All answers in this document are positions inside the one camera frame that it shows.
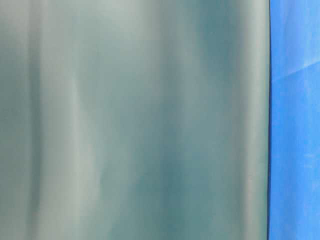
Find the grey green backdrop curtain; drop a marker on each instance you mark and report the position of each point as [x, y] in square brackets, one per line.
[134, 119]

